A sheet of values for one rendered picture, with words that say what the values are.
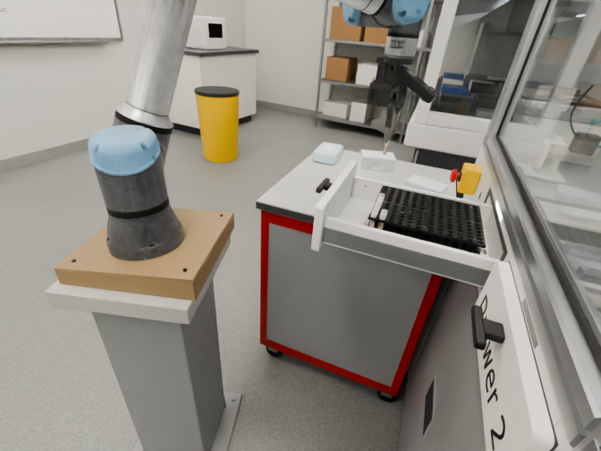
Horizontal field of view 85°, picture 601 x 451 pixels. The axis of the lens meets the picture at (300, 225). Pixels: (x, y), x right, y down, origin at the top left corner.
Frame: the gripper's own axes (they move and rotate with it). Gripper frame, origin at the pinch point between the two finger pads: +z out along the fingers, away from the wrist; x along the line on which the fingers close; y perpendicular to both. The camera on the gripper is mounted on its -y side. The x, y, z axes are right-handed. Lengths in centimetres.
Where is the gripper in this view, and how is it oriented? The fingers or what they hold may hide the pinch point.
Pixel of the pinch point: (390, 138)
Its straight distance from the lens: 97.7
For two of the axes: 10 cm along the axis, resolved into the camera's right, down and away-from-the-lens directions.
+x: -5.4, 4.1, -7.3
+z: -0.7, 8.5, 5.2
